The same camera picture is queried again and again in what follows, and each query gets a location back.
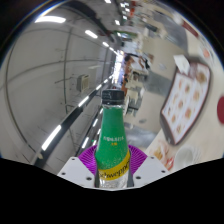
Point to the green drink bottle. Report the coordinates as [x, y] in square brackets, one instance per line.
[111, 143]

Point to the ceiling air conditioner unit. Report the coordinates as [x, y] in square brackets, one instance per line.
[83, 82]

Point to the beige chairs group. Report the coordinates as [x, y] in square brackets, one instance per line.
[135, 90]

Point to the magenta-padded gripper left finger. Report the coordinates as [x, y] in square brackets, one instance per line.
[75, 171]

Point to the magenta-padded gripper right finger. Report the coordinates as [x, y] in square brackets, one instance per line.
[150, 170]

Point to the flat round red coaster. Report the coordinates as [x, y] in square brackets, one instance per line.
[221, 110]

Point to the ceiling strip lights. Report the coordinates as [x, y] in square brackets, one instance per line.
[50, 19]

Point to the brown tray with paper liner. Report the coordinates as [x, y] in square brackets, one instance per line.
[186, 103]

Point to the crumpled white napkin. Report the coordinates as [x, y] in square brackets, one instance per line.
[181, 64]

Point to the clear plastic food bag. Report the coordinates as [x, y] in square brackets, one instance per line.
[161, 153]

